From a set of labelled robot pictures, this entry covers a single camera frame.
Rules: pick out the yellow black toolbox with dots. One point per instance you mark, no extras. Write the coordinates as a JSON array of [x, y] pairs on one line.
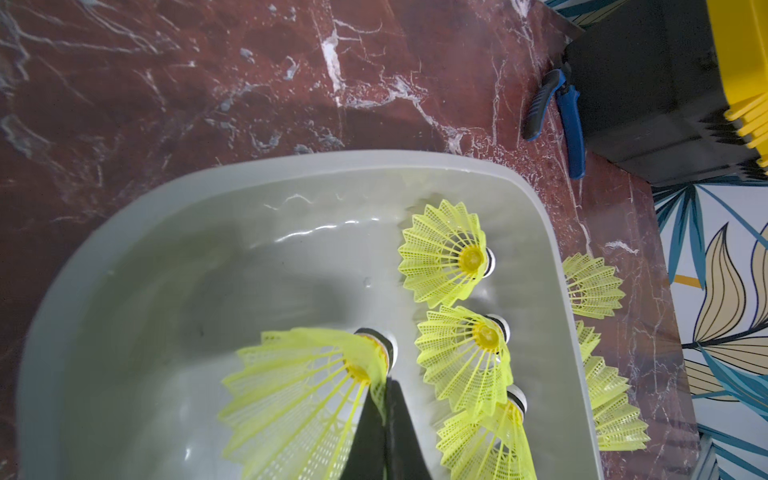
[[651, 97]]

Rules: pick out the green shuttlecock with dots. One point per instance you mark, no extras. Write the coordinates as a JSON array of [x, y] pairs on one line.
[[619, 427], [594, 289], [444, 254], [490, 447], [464, 356], [603, 382], [297, 400]]

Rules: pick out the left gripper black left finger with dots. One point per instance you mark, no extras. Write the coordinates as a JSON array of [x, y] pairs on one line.
[[366, 460]]

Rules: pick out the grey plastic tray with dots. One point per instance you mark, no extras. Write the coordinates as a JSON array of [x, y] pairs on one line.
[[122, 371]]

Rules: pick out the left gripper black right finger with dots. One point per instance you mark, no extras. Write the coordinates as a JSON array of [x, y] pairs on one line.
[[403, 455]]

